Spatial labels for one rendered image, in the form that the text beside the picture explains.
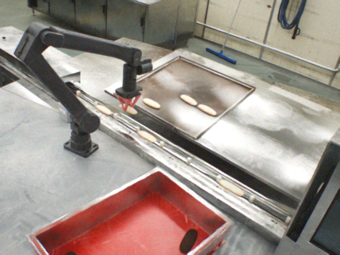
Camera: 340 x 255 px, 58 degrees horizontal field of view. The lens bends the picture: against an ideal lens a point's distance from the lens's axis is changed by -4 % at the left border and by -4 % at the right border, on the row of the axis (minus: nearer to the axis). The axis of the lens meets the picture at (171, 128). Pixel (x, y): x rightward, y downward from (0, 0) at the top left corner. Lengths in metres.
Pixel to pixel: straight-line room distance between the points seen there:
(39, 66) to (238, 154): 0.78
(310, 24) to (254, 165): 3.69
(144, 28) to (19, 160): 3.06
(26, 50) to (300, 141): 1.08
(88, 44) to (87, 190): 0.50
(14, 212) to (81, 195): 0.22
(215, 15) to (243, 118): 4.06
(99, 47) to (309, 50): 3.96
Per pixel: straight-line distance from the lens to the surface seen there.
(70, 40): 1.08
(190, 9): 4.96
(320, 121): 1.56
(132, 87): 1.31
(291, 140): 1.40
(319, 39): 4.77
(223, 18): 5.34
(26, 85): 1.86
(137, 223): 1.04
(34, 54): 1.02
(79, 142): 1.28
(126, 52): 1.22
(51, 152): 1.32
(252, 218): 1.09
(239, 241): 1.06
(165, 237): 1.02
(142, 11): 4.09
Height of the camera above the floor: 1.62
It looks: 33 degrees down
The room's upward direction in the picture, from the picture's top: 8 degrees clockwise
